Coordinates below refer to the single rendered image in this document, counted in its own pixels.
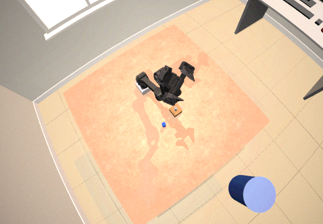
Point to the tan square block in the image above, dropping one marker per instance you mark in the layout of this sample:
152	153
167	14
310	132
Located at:
177	112

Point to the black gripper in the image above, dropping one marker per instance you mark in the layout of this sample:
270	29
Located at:
176	83

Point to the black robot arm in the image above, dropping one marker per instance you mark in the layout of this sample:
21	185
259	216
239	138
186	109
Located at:
163	76

